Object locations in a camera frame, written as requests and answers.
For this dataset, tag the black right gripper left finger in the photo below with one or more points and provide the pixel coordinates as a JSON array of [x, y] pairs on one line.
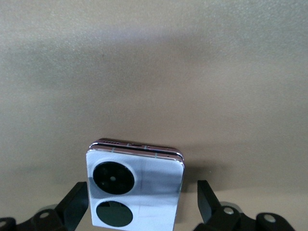
[[65, 209]]

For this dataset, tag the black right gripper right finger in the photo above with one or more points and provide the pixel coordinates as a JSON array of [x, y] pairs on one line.
[[216, 214]]

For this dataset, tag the lilac flip phone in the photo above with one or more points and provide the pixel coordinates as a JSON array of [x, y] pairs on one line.
[[144, 183]]

